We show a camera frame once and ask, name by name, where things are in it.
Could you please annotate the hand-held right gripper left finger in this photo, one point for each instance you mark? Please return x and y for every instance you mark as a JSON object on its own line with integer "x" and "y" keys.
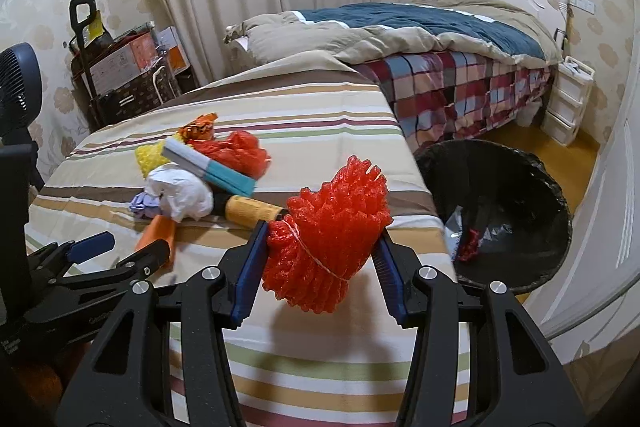
{"x": 250, "y": 279}

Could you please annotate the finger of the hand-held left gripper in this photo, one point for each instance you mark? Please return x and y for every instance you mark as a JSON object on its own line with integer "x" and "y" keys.
{"x": 92, "y": 244}
{"x": 142, "y": 259}

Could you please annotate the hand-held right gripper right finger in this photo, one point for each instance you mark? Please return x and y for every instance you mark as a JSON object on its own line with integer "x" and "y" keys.
{"x": 387, "y": 279}

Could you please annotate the red foam net bundle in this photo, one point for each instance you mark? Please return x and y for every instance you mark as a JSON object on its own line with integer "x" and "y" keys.
{"x": 325, "y": 237}

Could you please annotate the orange snack wrapper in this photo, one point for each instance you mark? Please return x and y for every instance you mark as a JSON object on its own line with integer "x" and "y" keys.
{"x": 200, "y": 127}

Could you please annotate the black trash bin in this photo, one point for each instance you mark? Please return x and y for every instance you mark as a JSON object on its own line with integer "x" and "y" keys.
{"x": 525, "y": 187}

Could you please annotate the orange packet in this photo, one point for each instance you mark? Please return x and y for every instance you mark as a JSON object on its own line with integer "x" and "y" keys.
{"x": 157, "y": 234}

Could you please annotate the purple crumpled wrapper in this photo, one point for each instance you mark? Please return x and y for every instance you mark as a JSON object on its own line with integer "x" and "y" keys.
{"x": 142, "y": 206}

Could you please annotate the yellow tube with black cap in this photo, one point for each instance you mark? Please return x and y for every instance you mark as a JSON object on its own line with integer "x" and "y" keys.
{"x": 250, "y": 209}

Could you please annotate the white plastic bag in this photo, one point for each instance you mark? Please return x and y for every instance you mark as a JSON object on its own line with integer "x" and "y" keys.
{"x": 182, "y": 194}

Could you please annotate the small red foam net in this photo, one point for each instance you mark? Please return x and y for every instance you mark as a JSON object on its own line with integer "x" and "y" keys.
{"x": 470, "y": 247}

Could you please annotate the yellow foam net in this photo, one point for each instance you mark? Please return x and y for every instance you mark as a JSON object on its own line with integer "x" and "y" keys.
{"x": 150, "y": 159}

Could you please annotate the white and teal box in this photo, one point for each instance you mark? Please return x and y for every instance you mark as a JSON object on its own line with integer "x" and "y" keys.
{"x": 220, "y": 174}

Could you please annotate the clear plastic bag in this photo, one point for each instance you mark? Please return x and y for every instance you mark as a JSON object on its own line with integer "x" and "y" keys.
{"x": 495, "y": 227}

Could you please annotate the red plastic bag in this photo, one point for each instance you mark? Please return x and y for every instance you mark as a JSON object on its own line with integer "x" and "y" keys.
{"x": 240, "y": 152}

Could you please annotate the brown patterned bag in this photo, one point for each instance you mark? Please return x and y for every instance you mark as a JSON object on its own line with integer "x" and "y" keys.
{"x": 135, "y": 99}

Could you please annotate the striped tablecloth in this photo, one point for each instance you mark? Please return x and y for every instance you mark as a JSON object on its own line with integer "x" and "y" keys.
{"x": 310, "y": 127}

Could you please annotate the dark blue fan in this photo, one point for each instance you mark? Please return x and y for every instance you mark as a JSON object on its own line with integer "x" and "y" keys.
{"x": 17, "y": 82}

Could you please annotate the white metal rack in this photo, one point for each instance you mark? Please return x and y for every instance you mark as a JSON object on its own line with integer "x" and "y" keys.
{"x": 161, "y": 77}

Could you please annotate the cardboard box with orange print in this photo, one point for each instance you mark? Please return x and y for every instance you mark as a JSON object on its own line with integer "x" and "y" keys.
{"x": 117, "y": 62}

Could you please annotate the plaid bed sheet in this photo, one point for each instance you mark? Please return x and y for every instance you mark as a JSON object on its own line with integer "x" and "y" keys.
{"x": 450, "y": 92}

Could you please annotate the white and orange box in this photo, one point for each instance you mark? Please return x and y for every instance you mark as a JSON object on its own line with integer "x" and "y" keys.
{"x": 175, "y": 49}

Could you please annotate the yellow packet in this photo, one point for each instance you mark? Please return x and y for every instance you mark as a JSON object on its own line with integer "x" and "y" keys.
{"x": 94, "y": 27}

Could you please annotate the white door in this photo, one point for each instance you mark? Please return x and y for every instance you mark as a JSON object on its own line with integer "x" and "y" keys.
{"x": 605, "y": 207}

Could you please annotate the black hand cart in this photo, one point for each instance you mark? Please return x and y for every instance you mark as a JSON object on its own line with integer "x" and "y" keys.
{"x": 75, "y": 14}

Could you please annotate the white plastic drawer unit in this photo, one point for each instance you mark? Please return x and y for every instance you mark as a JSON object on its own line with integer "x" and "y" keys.
{"x": 565, "y": 102}

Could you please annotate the beige and blue duvet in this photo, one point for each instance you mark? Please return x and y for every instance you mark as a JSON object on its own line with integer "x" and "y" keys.
{"x": 400, "y": 24}

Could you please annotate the white wall switch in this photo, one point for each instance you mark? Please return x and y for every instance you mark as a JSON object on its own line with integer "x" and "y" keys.
{"x": 582, "y": 4}

